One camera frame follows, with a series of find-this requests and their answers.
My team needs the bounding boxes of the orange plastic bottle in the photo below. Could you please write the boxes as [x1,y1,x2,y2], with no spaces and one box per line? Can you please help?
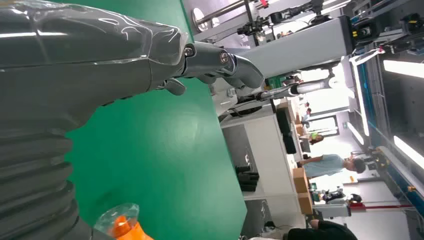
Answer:
[93,203,155,240]

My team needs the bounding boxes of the person in black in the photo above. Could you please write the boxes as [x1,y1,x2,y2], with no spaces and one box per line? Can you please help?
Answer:
[287,219,359,240]

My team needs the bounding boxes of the person in pale blue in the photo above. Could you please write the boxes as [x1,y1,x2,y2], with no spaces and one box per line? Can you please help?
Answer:
[297,153,367,180]

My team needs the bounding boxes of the person with green item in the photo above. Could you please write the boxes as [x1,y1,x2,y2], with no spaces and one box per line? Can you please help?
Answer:
[309,132,326,146]

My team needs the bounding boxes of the brown cardboard box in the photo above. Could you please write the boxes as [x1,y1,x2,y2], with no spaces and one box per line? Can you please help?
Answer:
[292,167,310,194]
[297,192,314,216]

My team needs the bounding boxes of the white workbench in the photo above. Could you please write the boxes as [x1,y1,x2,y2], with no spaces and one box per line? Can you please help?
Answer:
[220,112,306,229]

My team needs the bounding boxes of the black equipment pieces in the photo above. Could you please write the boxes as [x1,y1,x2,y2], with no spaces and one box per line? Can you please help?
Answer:
[235,164,260,193]

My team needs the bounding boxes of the grey white machine stand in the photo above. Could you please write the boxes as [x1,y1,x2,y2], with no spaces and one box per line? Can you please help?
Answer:
[195,14,355,80]

